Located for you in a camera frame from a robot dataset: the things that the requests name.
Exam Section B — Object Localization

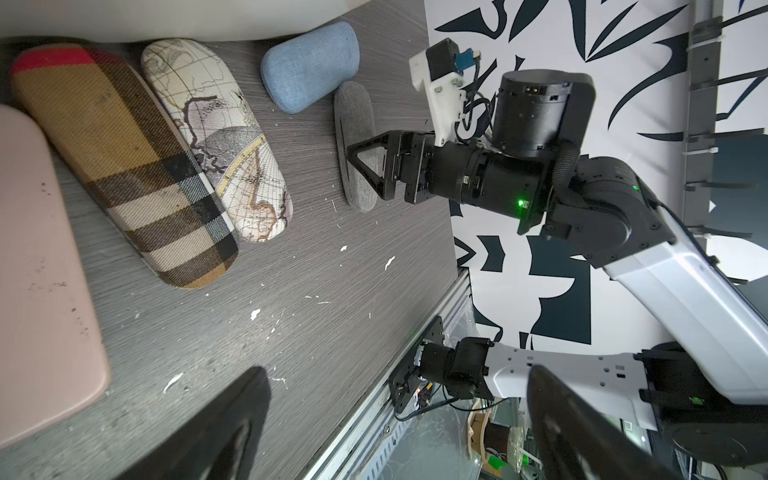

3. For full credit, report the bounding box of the map print glasses case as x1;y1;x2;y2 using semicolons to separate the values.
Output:
141;38;293;243

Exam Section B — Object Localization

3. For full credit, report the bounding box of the beige plastic storage box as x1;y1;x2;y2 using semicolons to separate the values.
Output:
1;0;364;43

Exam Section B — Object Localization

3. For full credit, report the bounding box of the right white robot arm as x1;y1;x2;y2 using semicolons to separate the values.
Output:
343;70;767;479

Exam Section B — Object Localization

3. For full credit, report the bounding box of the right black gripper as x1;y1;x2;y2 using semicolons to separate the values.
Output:
346;130;554;235

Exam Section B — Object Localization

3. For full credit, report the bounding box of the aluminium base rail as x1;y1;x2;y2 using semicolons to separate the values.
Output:
298;269;470;479

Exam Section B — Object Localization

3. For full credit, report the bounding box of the plaid brown glasses case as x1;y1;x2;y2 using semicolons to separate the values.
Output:
10;43;239;289

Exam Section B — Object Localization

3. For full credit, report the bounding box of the blue glasses case back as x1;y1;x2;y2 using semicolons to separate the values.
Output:
260;21;360;114

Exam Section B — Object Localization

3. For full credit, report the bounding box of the grey glasses case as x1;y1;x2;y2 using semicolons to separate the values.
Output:
333;80;385;214

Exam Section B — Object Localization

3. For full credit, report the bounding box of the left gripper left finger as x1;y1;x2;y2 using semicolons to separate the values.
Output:
119;366;271;479

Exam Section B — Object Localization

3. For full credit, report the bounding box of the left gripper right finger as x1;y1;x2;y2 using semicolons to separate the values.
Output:
527;365;678;479

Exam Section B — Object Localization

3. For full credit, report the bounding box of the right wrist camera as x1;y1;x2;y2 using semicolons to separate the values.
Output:
409;38;481;147

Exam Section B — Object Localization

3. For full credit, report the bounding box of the pink glasses case right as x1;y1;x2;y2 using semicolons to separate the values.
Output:
1;105;110;447

